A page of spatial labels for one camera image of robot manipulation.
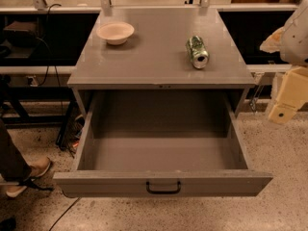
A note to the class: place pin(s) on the tan shoe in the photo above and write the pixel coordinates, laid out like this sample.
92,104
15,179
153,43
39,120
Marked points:
38,169

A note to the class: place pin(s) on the green soda can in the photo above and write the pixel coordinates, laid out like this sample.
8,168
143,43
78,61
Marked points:
197,52

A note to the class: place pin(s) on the open grey top drawer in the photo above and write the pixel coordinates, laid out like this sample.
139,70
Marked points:
161,136

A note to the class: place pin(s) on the white bowl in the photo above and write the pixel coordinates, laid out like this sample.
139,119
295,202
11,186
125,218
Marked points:
115,33

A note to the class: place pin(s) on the dark trouser leg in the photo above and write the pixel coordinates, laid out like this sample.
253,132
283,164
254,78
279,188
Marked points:
13,167

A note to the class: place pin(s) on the black drawer handle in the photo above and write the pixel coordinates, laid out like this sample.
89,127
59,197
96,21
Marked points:
166,189

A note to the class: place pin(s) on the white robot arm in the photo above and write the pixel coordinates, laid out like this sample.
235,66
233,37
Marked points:
291,42

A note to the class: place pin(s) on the grey metal cabinet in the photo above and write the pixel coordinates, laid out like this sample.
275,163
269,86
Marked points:
155,57

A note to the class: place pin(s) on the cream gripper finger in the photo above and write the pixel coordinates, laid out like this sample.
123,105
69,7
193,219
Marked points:
273,42
291,96

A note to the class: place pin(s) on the dark box on shelf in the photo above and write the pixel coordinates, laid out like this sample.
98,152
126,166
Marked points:
21,33

